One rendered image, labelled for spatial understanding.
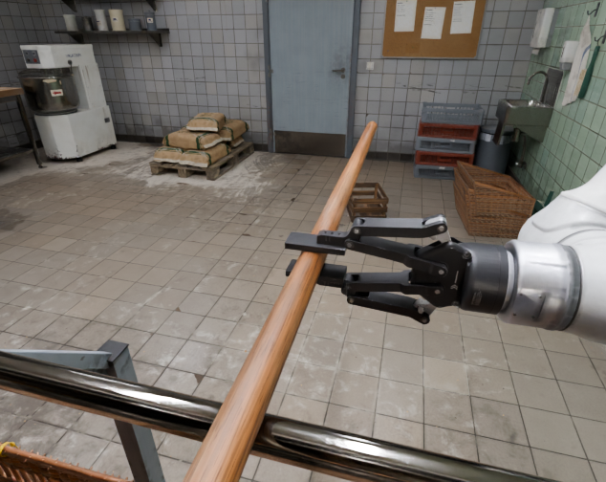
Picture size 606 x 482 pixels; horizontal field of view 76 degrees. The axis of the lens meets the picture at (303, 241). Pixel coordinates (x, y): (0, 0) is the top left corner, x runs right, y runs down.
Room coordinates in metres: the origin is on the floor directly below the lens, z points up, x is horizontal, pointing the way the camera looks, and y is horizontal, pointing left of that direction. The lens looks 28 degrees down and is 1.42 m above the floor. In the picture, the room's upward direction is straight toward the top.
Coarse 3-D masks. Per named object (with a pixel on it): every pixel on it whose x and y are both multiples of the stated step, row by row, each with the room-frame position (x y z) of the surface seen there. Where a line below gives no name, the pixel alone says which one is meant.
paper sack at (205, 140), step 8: (168, 136) 4.39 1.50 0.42; (176, 136) 4.36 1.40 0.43; (184, 136) 4.33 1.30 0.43; (192, 136) 4.30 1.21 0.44; (200, 136) 4.30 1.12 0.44; (208, 136) 4.37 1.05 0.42; (216, 136) 4.46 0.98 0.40; (168, 144) 4.39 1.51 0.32; (176, 144) 4.36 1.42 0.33; (184, 144) 4.31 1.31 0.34; (192, 144) 4.28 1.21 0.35; (200, 144) 4.24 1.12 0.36; (208, 144) 4.28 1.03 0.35
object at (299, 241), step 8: (296, 232) 0.42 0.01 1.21; (288, 240) 0.40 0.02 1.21; (296, 240) 0.40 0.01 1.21; (304, 240) 0.40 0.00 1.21; (312, 240) 0.40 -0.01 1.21; (288, 248) 0.39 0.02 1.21; (296, 248) 0.39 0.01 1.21; (304, 248) 0.39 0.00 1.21; (312, 248) 0.39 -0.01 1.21; (320, 248) 0.38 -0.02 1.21; (328, 248) 0.38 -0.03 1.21; (336, 248) 0.38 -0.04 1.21; (344, 248) 0.38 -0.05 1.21
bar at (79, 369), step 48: (0, 384) 0.23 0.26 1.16; (48, 384) 0.23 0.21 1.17; (96, 384) 0.22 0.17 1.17; (144, 384) 0.23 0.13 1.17; (144, 432) 0.49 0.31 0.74; (192, 432) 0.19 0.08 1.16; (288, 432) 0.18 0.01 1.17; (336, 432) 0.18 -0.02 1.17; (144, 480) 0.47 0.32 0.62; (384, 480) 0.15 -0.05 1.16; (432, 480) 0.15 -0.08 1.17; (480, 480) 0.15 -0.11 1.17; (528, 480) 0.15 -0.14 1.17
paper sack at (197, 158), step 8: (216, 144) 4.48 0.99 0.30; (224, 144) 4.54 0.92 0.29; (184, 152) 4.26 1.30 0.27; (192, 152) 4.22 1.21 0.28; (200, 152) 4.21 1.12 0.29; (208, 152) 4.22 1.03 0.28; (216, 152) 4.32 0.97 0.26; (224, 152) 4.49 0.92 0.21; (184, 160) 4.18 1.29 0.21; (192, 160) 4.16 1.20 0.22; (200, 160) 4.13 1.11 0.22; (208, 160) 4.17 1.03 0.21; (216, 160) 4.30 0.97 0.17
